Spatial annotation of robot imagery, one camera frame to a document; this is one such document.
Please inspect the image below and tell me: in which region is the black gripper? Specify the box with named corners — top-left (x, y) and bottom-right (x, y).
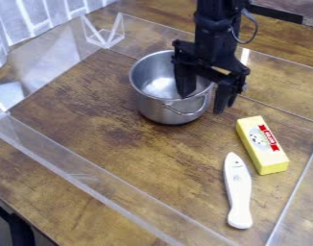
top-left (172, 13), bottom-right (250, 114)

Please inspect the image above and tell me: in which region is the stainless steel pot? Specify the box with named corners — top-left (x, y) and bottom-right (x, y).
top-left (128, 50), bottom-right (214, 125)

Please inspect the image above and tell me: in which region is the yellow butter block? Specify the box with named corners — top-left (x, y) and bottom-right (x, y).
top-left (235, 115), bottom-right (290, 175)

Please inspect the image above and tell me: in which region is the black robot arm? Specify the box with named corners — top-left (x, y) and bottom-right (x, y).
top-left (172, 0), bottom-right (250, 113)

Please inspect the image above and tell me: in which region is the black bar at back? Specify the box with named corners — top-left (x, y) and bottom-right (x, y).
top-left (247, 4), bottom-right (302, 24)

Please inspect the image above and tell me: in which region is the white patterned curtain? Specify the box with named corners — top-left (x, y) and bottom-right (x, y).
top-left (0, 0), bottom-right (116, 68)

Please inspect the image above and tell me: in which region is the clear acrylic barrier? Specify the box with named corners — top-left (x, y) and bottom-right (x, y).
top-left (0, 11), bottom-right (313, 246)

